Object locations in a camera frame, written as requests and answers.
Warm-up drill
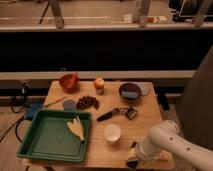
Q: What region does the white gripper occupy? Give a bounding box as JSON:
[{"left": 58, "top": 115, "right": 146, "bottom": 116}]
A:
[{"left": 135, "top": 138, "right": 159, "bottom": 162}]

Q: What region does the black handled eraser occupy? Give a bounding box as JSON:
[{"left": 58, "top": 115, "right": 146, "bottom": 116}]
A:
[{"left": 125, "top": 142, "right": 138, "bottom": 169}]

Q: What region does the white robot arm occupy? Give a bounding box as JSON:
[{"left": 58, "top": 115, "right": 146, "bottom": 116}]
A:
[{"left": 135, "top": 120, "right": 213, "bottom": 171}]

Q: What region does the white paper cup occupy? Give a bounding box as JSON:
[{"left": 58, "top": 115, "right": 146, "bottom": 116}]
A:
[{"left": 104, "top": 124, "right": 121, "bottom": 144}]

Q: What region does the blue sponge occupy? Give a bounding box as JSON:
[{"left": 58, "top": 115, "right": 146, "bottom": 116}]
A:
[{"left": 121, "top": 91, "right": 138, "bottom": 99}]

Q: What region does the dark bowl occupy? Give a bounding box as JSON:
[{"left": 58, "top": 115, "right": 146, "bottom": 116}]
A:
[{"left": 119, "top": 83, "right": 142, "bottom": 101}]

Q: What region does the grey cloth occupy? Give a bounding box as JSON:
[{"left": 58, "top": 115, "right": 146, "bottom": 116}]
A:
[{"left": 138, "top": 82, "right": 150, "bottom": 96}]

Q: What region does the bunch of dark grapes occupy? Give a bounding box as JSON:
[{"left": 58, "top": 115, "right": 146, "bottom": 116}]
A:
[{"left": 76, "top": 96, "right": 100, "bottom": 110}]

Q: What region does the apple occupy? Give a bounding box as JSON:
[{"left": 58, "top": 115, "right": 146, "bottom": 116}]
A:
[{"left": 93, "top": 78, "right": 105, "bottom": 89}]

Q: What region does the grey round lid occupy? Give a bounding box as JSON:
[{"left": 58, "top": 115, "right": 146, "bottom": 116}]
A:
[{"left": 63, "top": 100, "right": 76, "bottom": 111}]

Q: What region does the green plastic tray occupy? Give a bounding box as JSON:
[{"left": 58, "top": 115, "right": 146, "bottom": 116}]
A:
[{"left": 17, "top": 109, "right": 91, "bottom": 163}]

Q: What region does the wooden stick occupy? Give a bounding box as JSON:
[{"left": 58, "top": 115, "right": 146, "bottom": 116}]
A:
[{"left": 43, "top": 96, "right": 67, "bottom": 108}]

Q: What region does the red bowl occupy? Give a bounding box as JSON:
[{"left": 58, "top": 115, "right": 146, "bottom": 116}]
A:
[{"left": 59, "top": 73, "right": 78, "bottom": 91}]

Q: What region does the blue box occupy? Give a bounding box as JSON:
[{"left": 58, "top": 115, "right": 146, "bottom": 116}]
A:
[{"left": 26, "top": 103, "right": 43, "bottom": 120}]

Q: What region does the black cable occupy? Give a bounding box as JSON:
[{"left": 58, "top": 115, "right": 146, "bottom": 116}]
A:
[{"left": 0, "top": 81, "right": 32, "bottom": 144}]

